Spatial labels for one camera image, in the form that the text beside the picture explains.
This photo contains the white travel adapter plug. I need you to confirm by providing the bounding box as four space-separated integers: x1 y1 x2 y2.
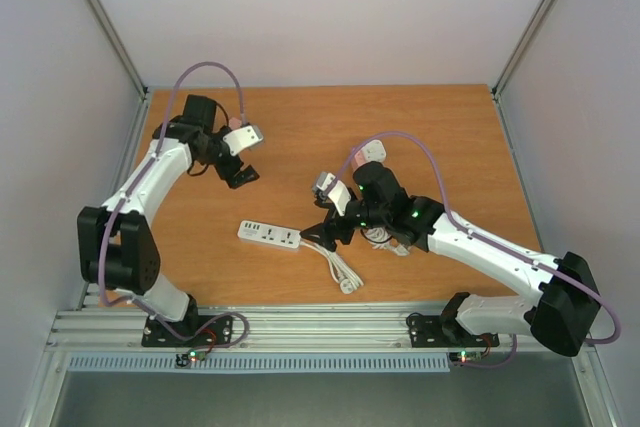
360 139 387 163

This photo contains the white power strip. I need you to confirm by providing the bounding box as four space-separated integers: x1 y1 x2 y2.
237 220 301 251

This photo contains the pink cube socket adapter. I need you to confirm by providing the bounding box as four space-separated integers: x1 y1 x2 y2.
349 149 367 172

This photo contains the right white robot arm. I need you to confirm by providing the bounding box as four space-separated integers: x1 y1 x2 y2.
301 161 601 357

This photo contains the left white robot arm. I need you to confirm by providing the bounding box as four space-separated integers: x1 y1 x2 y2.
77 95 264 345

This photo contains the purple strip white cable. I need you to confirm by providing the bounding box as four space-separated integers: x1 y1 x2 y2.
360 226 412 258

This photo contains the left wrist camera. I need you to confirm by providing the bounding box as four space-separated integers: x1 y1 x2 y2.
223 124 264 156

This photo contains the white power strip cable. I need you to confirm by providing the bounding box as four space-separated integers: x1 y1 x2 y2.
298 240 364 296

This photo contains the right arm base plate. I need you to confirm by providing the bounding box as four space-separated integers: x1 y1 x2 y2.
405 312 500 348

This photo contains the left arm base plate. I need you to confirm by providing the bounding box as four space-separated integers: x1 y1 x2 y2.
141 314 234 348

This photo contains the left frame post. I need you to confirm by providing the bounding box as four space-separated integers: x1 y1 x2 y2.
85 0 148 99

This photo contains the frame post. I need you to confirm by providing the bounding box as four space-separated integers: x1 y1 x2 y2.
85 0 148 99
490 0 558 102

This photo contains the aluminium rail frame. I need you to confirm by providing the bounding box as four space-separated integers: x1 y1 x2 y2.
21 302 622 426

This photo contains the blue slotted cable duct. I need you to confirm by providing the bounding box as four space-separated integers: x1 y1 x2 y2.
67 353 450 375

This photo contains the right frame post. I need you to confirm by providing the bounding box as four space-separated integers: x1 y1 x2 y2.
490 0 558 102

